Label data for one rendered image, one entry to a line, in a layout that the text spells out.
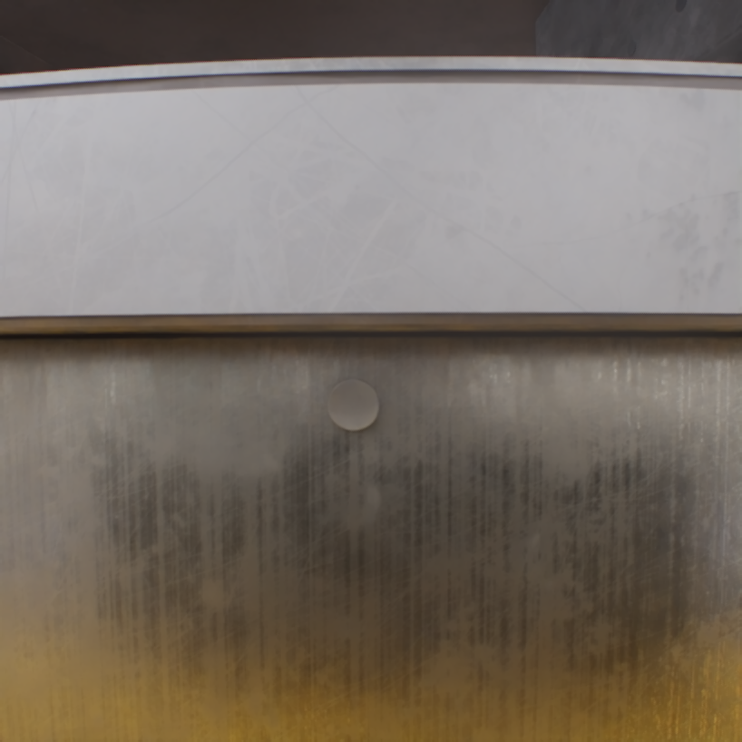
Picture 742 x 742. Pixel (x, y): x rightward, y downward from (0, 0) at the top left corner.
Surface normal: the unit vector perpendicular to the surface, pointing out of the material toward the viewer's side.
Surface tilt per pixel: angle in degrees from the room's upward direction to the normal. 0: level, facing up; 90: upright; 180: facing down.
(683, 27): 90
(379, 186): 90
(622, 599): 90
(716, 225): 90
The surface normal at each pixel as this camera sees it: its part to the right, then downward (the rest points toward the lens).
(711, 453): 0.01, 0.02
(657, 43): -0.99, 0.00
